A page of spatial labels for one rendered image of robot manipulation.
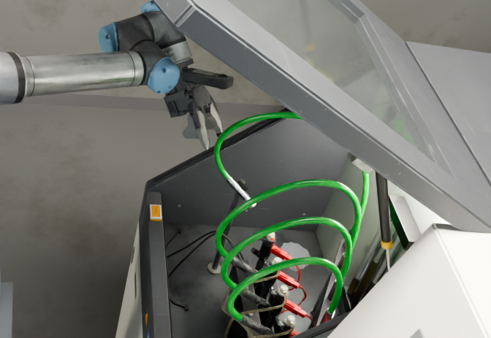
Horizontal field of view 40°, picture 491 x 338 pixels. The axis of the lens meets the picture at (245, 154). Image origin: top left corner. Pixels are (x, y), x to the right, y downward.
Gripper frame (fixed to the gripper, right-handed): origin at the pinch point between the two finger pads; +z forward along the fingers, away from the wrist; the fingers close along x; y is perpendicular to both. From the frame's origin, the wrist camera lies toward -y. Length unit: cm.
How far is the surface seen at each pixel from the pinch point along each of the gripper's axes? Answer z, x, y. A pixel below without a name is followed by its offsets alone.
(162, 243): 21.5, 2.0, 24.3
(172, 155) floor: 22, -151, 114
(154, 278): 26.6, 12.6, 22.4
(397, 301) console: 30, 37, -43
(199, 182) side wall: 12.4, -18.1, 20.0
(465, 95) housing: 10, -22, -54
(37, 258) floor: 34, -59, 133
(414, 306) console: 30, 40, -47
